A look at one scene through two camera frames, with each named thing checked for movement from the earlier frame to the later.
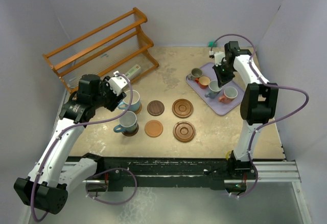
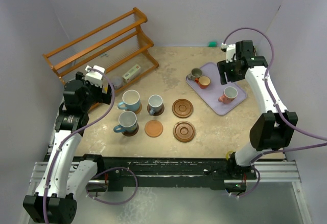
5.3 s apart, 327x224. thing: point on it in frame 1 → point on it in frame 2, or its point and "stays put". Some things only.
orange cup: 203,81 stays put
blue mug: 214,89 → 155,102
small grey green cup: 195,73 stays put
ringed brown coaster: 184,131 stays put
